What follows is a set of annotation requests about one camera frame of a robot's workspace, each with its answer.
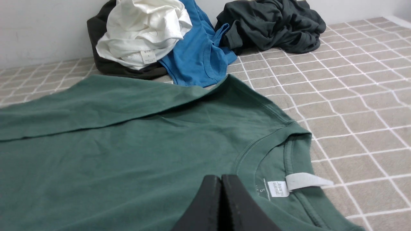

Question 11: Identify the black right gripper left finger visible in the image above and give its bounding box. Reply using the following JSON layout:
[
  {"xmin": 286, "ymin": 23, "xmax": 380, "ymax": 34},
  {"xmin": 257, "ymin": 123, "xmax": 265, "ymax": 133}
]
[{"xmin": 172, "ymin": 175, "xmax": 222, "ymax": 231}]

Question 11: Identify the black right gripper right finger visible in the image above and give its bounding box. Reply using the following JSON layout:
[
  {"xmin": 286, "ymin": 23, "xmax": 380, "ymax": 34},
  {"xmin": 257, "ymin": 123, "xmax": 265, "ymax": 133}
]
[{"xmin": 222, "ymin": 175, "xmax": 280, "ymax": 231}]

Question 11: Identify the green long-sleeved shirt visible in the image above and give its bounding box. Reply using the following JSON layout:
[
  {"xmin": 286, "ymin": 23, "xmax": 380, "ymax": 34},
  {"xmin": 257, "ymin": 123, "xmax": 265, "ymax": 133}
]
[{"xmin": 1, "ymin": 75, "xmax": 364, "ymax": 231}]

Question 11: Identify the blue shirt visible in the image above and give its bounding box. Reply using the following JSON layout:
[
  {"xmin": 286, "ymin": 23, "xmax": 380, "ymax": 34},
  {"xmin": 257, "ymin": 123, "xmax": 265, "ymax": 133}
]
[{"xmin": 160, "ymin": 0, "xmax": 237, "ymax": 87}]

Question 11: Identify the white crumpled shirt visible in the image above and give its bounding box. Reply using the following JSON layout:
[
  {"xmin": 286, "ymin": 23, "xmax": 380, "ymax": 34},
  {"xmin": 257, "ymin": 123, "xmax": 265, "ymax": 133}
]
[{"xmin": 96, "ymin": 0, "xmax": 192, "ymax": 70}]

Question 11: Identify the dark grey crumpled shirt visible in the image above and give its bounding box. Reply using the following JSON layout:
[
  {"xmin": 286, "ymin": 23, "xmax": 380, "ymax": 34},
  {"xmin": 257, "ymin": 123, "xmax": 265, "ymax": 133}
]
[{"xmin": 214, "ymin": 0, "xmax": 326, "ymax": 55}]

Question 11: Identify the beige grid-pattern tablecloth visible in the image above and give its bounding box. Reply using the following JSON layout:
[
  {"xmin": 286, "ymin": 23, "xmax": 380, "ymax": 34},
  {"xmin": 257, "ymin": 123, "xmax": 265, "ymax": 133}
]
[{"xmin": 1, "ymin": 18, "xmax": 410, "ymax": 231}]

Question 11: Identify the black garment under pile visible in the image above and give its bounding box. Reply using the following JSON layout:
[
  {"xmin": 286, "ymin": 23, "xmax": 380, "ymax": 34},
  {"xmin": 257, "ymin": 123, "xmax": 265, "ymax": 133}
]
[{"xmin": 87, "ymin": 0, "xmax": 167, "ymax": 80}]

